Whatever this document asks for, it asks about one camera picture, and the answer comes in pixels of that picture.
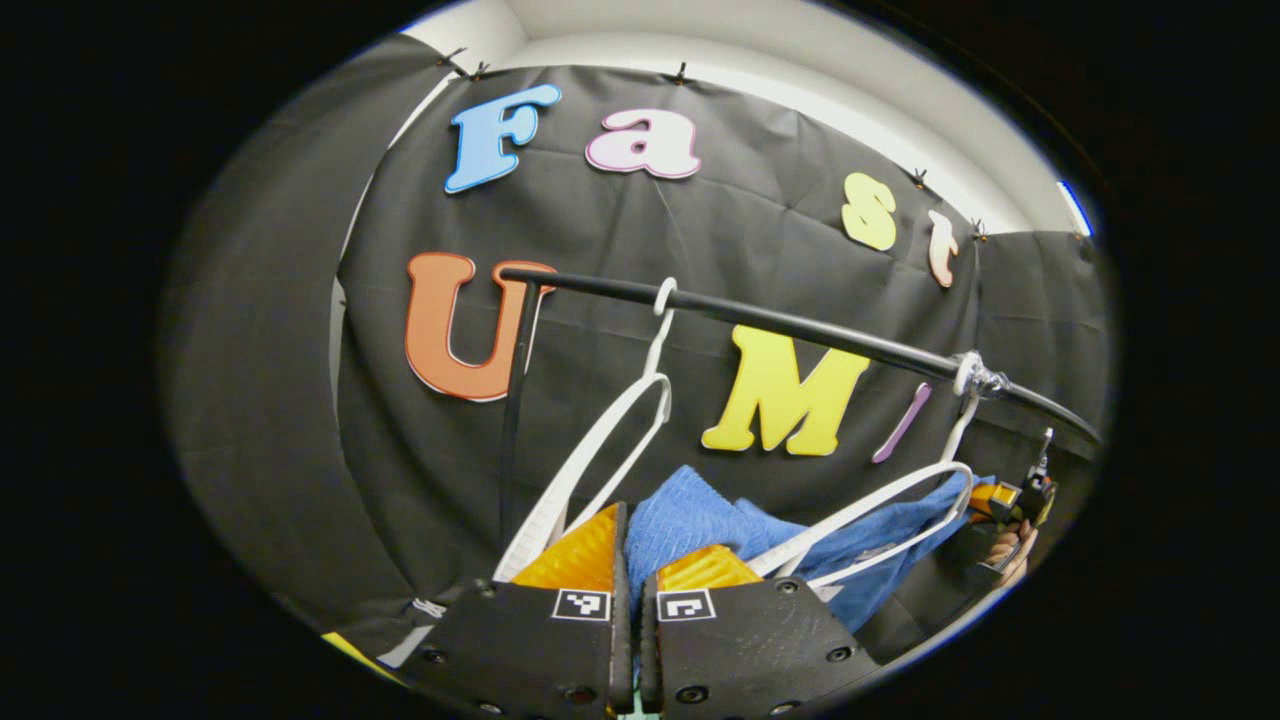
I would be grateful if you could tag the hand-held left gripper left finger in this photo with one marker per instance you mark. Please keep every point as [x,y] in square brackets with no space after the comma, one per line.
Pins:
[621,570]

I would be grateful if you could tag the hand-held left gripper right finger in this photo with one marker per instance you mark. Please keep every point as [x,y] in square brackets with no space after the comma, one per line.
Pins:
[750,650]

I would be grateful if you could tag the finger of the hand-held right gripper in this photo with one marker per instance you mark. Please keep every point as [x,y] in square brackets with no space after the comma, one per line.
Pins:
[995,500]

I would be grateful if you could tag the blue shirt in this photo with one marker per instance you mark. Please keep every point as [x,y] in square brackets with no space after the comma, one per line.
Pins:
[690,515]

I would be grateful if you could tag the empty white plastic hanger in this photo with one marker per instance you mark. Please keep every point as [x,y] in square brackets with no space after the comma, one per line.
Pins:
[560,490]

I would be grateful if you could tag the white hanger with taped hook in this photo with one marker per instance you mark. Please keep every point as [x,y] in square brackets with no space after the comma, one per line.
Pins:
[860,510]

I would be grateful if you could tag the black clothes rack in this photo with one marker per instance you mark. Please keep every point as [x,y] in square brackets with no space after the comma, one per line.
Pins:
[800,325]

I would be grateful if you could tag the white cloth tie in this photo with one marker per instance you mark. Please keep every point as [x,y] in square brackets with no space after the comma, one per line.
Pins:
[430,607]

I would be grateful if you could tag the black backdrop cloth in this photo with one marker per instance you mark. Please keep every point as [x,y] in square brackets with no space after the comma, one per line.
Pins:
[260,400]

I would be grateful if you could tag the row of black backdrop clips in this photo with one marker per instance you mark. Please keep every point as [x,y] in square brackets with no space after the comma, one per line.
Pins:
[681,73]

